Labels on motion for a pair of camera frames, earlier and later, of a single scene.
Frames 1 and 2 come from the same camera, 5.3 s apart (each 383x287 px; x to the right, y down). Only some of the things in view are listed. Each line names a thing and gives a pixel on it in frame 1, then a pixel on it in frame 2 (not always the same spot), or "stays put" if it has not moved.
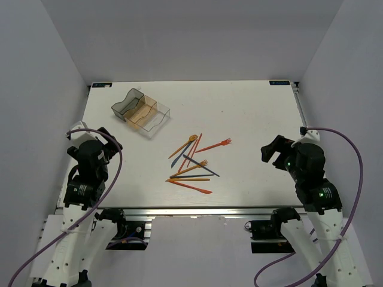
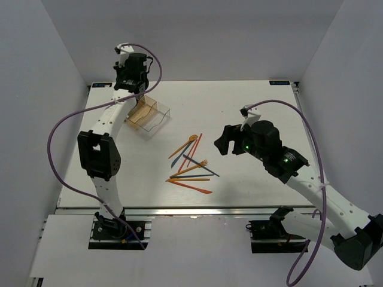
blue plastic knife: x=175 y=161 stays put
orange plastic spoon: x=192 y=138 stays put
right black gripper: x=268 y=150 → x=231 y=133
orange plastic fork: x=204 y=164 stays put
